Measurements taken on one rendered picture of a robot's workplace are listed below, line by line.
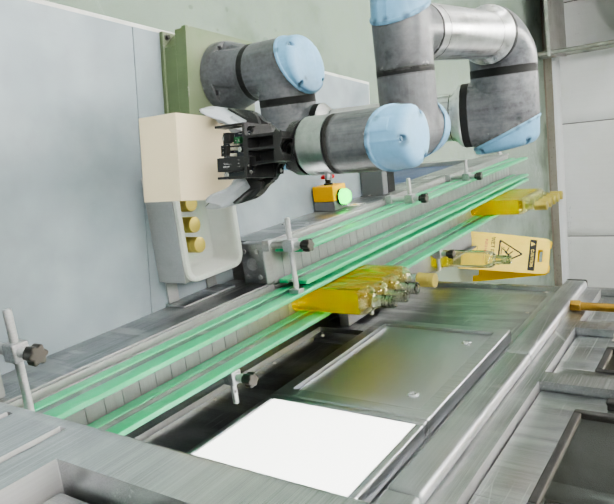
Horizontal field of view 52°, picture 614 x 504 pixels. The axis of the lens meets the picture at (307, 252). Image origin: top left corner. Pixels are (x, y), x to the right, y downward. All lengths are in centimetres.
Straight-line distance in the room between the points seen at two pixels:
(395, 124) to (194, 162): 32
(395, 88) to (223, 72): 60
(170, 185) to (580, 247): 668
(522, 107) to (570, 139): 606
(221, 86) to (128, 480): 107
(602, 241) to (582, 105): 143
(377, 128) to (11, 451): 49
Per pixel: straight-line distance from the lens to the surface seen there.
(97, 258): 127
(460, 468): 106
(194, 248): 135
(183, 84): 137
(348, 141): 74
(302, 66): 127
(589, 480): 108
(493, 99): 116
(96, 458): 41
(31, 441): 46
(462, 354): 142
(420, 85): 82
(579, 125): 720
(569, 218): 734
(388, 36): 82
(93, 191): 126
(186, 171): 90
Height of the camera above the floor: 177
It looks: 35 degrees down
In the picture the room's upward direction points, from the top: 91 degrees clockwise
